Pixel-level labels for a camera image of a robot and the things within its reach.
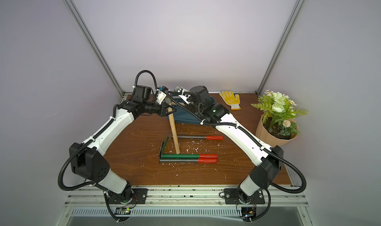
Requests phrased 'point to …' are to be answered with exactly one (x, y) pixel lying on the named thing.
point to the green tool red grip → (183, 155)
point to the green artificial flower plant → (278, 105)
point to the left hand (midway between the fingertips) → (176, 109)
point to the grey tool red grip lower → (189, 160)
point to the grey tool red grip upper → (202, 137)
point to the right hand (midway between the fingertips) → (190, 92)
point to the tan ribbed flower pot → (276, 132)
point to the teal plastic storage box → (183, 116)
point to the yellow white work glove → (229, 97)
